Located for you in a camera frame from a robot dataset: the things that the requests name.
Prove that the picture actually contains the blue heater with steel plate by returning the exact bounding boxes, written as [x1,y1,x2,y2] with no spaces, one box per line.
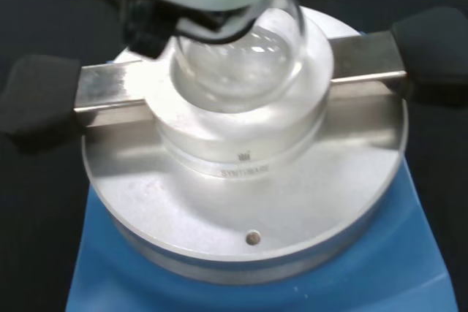
[0,6,468,312]

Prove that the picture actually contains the black cloth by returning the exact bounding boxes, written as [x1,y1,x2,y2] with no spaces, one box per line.
[0,0,468,312]

